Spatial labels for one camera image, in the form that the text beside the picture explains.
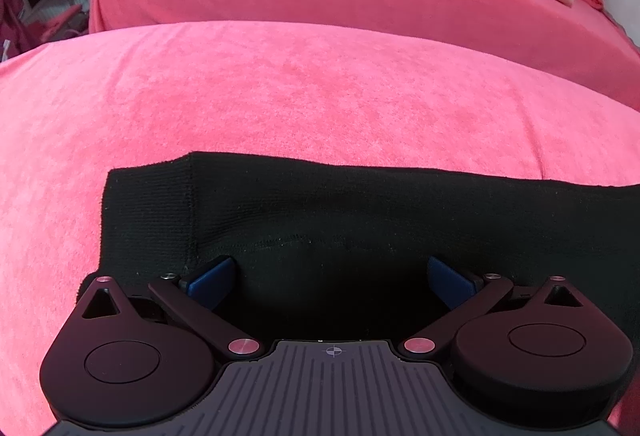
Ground dark red clothing pile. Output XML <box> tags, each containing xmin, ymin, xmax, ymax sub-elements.
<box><xmin>0</xmin><ymin>0</ymin><xmax>38</xmax><ymax>62</ymax></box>

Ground black knit pants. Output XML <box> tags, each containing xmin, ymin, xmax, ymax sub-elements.
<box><xmin>98</xmin><ymin>152</ymin><xmax>639</xmax><ymax>340</ymax></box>

